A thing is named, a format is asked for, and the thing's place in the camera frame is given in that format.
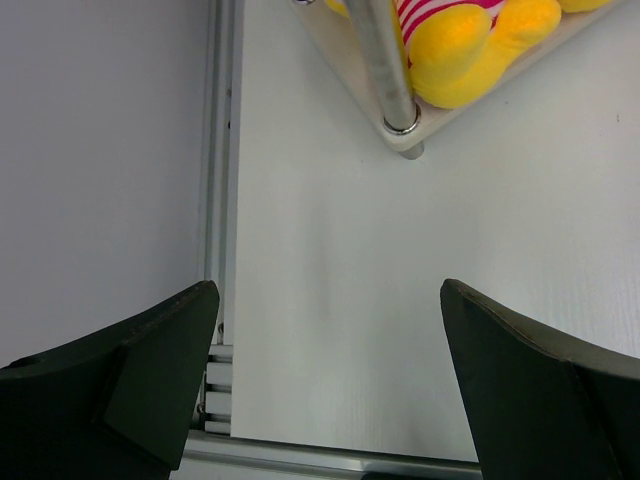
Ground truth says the aluminium front rail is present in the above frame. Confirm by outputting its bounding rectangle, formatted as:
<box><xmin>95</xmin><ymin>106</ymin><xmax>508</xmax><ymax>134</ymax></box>
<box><xmin>183</xmin><ymin>431</ymin><xmax>482</xmax><ymax>479</ymax></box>

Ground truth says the yellow plush lower shelf left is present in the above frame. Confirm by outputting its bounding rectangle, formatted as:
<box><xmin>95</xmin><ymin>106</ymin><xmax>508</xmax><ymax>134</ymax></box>
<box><xmin>324</xmin><ymin>0</ymin><xmax>563</xmax><ymax>110</ymax></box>

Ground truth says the white two-tier shelf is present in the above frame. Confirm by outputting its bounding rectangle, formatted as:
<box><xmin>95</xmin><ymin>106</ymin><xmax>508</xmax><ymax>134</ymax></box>
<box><xmin>291</xmin><ymin>1</ymin><xmax>614</xmax><ymax>159</ymax></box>

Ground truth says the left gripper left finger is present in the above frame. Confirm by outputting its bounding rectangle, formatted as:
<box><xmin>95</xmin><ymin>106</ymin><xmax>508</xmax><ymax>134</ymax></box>
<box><xmin>1</xmin><ymin>281</ymin><xmax>220</xmax><ymax>479</ymax></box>

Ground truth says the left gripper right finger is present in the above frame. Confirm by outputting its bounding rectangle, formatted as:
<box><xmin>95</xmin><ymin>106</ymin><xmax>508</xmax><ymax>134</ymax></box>
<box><xmin>440</xmin><ymin>279</ymin><xmax>639</xmax><ymax>479</ymax></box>

